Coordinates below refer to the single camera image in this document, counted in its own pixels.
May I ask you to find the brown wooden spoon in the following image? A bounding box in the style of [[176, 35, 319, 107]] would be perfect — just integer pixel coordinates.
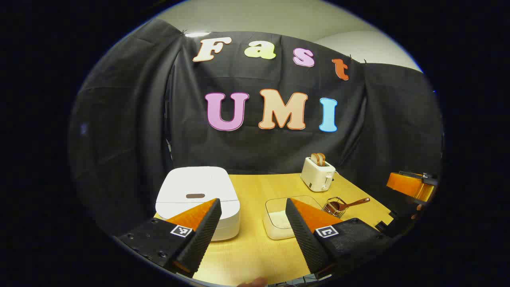
[[328, 198, 371, 212]]

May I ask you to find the white rice cooker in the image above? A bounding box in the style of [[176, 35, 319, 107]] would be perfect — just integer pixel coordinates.
[[155, 166, 241, 242]]

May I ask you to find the clear plastic container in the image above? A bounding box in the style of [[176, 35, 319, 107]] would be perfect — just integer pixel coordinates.
[[263, 195, 324, 240]]

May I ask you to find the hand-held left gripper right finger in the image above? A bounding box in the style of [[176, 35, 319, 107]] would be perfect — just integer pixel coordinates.
[[285, 198, 393, 279]]

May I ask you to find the metal wire chopstick holder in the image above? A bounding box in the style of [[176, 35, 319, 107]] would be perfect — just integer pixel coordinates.
[[323, 197, 346, 218]]

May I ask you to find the white toaster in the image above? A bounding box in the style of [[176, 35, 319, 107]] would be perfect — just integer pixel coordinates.
[[300, 157, 336, 193]]

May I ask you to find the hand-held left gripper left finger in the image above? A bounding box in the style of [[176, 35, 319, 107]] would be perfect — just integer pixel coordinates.
[[116, 198, 222, 278]]

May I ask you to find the black backdrop cloth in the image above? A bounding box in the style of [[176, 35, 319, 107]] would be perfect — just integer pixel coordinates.
[[68, 18, 445, 236]]

